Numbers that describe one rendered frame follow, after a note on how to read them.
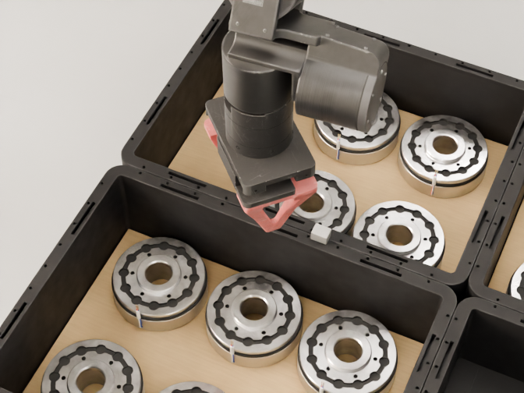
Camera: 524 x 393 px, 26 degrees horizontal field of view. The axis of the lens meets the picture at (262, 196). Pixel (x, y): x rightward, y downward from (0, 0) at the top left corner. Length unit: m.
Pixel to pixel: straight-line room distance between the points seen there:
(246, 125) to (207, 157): 0.45
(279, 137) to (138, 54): 0.75
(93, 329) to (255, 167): 0.37
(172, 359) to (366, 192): 0.31
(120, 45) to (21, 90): 0.16
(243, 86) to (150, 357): 0.43
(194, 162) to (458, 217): 0.32
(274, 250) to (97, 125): 0.46
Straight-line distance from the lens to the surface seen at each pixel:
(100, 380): 1.20
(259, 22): 0.85
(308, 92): 0.87
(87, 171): 1.54
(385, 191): 1.34
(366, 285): 1.19
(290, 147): 0.95
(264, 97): 0.89
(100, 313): 1.26
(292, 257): 1.20
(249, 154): 0.94
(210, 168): 1.36
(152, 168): 1.24
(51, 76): 1.66
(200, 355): 1.22
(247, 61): 0.88
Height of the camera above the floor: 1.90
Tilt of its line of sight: 54 degrees down
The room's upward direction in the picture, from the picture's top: straight up
